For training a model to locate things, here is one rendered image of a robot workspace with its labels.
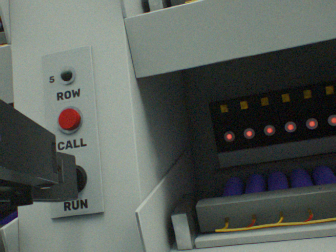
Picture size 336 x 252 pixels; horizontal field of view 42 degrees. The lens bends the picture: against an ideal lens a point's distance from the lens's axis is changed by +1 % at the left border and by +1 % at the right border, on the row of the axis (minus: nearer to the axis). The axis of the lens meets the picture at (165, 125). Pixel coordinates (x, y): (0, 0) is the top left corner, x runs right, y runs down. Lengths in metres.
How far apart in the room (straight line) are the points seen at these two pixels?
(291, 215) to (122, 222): 0.13
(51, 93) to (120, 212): 0.10
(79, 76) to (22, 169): 0.17
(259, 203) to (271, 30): 0.13
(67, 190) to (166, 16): 0.14
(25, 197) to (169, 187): 0.16
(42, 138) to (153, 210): 0.13
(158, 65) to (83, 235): 0.13
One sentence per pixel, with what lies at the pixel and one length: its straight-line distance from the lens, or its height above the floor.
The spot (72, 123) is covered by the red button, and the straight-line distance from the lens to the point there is 0.32.
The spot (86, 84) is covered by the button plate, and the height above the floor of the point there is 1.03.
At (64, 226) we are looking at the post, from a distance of 0.32.
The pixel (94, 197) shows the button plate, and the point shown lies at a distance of 0.31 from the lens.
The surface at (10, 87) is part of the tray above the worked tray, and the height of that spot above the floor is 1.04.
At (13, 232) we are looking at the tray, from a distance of 0.34.
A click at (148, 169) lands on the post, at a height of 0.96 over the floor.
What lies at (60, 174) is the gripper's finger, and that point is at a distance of 0.26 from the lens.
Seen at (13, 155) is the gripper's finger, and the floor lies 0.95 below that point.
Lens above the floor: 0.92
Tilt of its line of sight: 12 degrees up
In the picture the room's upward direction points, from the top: 7 degrees counter-clockwise
